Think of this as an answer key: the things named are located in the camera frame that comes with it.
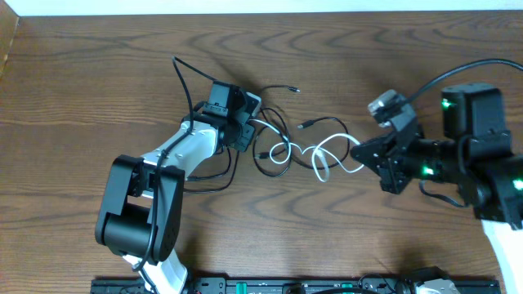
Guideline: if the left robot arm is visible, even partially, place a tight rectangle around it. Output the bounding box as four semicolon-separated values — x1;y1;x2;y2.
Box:
95;81;262;293

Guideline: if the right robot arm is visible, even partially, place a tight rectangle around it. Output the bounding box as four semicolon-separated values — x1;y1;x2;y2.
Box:
350;83;522;293

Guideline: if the cardboard box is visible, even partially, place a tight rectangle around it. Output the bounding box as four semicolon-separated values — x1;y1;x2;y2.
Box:
0;0;20;75

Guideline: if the green clamp handle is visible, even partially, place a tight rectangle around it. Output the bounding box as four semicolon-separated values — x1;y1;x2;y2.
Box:
235;283;248;294

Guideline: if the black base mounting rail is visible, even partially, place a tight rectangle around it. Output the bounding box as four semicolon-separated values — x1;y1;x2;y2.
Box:
89;275;502;294

